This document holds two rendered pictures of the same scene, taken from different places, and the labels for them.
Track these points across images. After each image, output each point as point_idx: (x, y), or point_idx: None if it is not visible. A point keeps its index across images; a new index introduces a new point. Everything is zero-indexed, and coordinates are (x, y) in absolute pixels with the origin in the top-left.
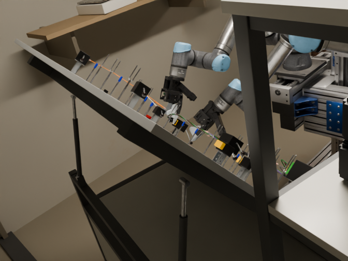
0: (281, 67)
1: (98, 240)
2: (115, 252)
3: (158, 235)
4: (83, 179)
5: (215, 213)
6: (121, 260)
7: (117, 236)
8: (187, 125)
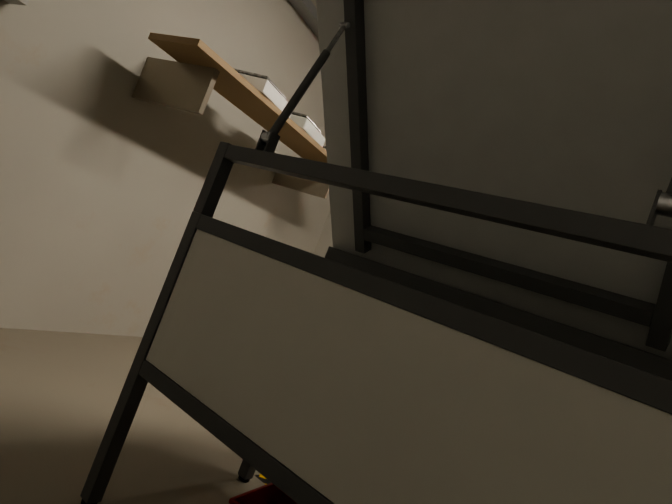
0: None
1: (175, 298)
2: (302, 263)
3: None
4: (276, 142)
5: None
6: (332, 265)
7: (405, 178)
8: None
